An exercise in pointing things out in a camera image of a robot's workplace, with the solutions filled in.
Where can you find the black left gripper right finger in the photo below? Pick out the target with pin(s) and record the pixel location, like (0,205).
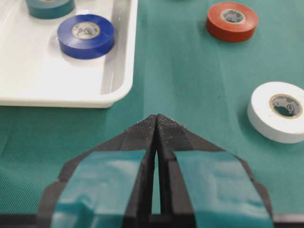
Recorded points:
(204,186)

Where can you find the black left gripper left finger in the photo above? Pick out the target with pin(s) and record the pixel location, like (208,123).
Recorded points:
(109,186)

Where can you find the blue tape roll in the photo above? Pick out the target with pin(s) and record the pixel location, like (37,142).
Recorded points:
(86,36)

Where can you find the red tape roll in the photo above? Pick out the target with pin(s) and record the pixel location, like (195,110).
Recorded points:
(231,21)

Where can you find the green tape roll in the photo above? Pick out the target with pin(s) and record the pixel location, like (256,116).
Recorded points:
(50,9)

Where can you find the white tape roll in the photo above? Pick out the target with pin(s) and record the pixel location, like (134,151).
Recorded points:
(276,110)

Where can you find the white plastic tray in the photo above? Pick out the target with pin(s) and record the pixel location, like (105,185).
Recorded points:
(35,72)

